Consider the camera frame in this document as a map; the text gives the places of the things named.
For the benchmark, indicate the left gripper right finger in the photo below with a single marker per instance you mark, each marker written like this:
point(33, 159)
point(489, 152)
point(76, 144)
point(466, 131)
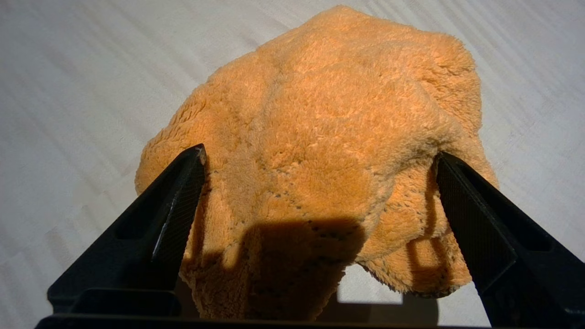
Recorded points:
point(502, 242)

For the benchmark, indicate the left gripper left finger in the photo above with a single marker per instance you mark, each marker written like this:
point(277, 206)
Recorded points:
point(146, 237)

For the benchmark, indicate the orange microfibre cloth grey underside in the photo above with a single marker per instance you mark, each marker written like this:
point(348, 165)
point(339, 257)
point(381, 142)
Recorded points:
point(329, 128)

